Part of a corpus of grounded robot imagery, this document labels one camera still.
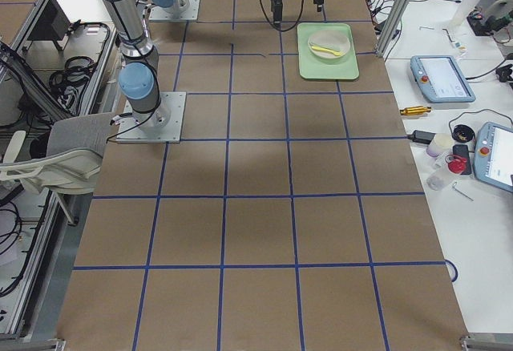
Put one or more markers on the teach pendant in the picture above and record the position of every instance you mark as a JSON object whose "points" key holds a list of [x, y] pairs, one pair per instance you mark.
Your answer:
{"points": [[493, 156], [440, 79]]}

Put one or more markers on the beige round plate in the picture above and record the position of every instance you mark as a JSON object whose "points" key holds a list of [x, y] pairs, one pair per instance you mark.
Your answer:
{"points": [[333, 39]]}

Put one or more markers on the black smartphone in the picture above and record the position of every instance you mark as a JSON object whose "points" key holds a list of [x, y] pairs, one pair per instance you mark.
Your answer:
{"points": [[462, 153]]}

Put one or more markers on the grey office chair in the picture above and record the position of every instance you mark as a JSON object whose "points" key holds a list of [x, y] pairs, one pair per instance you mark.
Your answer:
{"points": [[71, 166]]}

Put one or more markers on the white plastic cup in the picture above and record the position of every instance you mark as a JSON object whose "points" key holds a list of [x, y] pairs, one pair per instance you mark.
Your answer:
{"points": [[440, 143]]}

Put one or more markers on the black power adapter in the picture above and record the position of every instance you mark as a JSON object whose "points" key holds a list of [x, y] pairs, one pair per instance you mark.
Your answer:
{"points": [[422, 137]]}

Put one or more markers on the teach pendant lower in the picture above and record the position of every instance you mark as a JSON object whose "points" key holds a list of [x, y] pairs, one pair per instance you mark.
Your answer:
{"points": [[493, 156]]}

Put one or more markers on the light green plastic tray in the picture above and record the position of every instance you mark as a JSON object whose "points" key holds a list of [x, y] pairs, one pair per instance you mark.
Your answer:
{"points": [[313, 67]]}

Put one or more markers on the teach pendant upper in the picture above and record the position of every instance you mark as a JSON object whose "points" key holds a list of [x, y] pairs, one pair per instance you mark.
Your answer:
{"points": [[440, 79]]}

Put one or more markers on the gold metal cylinder tool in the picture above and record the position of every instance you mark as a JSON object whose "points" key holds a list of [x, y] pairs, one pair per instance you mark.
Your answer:
{"points": [[415, 111]]}

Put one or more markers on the aluminium frame post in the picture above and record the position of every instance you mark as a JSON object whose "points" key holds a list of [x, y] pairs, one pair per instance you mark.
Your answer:
{"points": [[390, 27]]}

